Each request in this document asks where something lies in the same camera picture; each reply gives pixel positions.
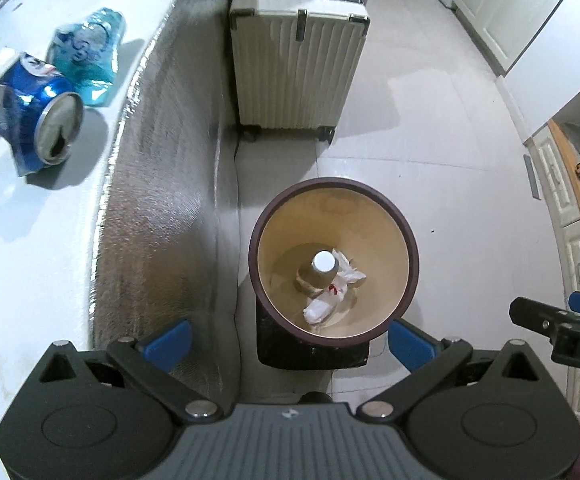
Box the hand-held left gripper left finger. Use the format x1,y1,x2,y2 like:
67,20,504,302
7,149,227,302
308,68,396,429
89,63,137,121
32,320,226,424

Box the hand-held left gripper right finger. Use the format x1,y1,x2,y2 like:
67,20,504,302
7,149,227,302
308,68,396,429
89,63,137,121
354,320,554,424

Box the brown rimmed trash bin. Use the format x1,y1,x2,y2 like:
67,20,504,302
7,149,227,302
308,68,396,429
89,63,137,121
247,176,419,371

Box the crushed blue drink can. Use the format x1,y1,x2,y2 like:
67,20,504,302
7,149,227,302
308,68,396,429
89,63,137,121
0,51,85,177

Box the crumpled white tissue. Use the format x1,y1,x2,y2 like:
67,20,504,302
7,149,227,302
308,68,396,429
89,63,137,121
302,250,368,325

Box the bottle with white cap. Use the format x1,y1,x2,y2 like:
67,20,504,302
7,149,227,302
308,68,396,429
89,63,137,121
295,249,341,296

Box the grey door hinge plate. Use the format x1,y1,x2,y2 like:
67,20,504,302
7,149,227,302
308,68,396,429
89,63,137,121
524,154,541,201

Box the cream ribbed suitcase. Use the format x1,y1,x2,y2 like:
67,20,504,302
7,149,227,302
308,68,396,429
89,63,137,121
229,0,372,142

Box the white panelled cabinets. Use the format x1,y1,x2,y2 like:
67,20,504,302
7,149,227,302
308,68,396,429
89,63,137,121
452,0,578,76

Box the white ornate door frame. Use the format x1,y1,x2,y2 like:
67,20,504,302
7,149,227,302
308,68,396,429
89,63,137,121
522,125,580,426

